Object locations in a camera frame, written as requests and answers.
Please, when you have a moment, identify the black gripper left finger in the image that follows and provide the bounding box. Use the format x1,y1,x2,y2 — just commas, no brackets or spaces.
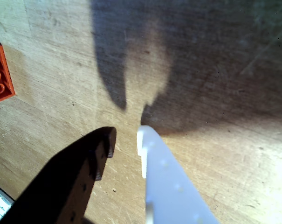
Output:
0,126,117,224

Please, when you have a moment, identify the red lego block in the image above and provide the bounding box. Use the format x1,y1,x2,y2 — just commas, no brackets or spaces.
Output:
0,40,16,105

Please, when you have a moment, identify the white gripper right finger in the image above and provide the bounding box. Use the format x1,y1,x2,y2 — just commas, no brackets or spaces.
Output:
136,125,220,224

